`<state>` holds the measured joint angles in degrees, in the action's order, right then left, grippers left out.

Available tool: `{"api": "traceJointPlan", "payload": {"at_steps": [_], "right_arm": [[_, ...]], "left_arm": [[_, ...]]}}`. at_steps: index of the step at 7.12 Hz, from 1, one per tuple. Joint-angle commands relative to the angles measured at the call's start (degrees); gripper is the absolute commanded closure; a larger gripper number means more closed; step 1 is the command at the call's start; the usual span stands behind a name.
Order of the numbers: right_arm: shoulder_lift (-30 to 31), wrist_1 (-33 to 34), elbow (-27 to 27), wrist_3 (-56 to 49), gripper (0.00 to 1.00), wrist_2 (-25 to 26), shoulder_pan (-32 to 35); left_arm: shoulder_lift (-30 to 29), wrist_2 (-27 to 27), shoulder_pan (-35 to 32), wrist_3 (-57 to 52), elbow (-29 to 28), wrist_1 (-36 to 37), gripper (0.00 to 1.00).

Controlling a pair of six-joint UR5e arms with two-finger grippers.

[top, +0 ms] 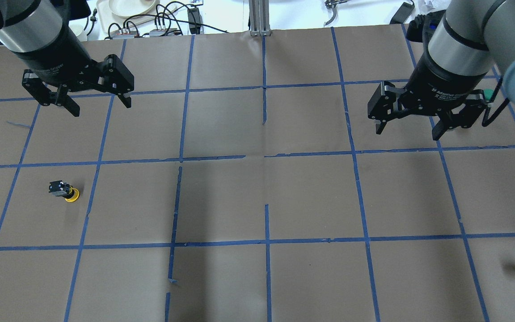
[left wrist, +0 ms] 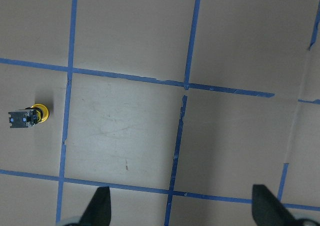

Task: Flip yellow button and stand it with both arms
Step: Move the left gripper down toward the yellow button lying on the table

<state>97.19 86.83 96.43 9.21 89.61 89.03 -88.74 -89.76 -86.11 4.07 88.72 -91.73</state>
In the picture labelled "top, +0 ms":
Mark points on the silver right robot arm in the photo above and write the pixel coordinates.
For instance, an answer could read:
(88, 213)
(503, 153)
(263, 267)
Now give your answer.
(466, 71)

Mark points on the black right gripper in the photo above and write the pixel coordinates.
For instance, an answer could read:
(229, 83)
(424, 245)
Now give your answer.
(446, 86)

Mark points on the aluminium frame post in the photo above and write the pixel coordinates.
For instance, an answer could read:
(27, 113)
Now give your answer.
(259, 18)

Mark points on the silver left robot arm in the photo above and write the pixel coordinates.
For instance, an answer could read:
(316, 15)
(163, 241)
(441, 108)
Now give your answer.
(38, 34)

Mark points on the beige plate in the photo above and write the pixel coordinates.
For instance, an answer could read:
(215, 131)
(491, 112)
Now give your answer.
(128, 8)

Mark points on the black power adapter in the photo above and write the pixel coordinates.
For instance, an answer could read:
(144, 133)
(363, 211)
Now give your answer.
(194, 20)

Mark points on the yellow push button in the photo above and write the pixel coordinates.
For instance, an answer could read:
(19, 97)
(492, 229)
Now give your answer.
(63, 189)

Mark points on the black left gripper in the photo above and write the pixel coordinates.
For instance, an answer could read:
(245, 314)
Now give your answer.
(59, 62)

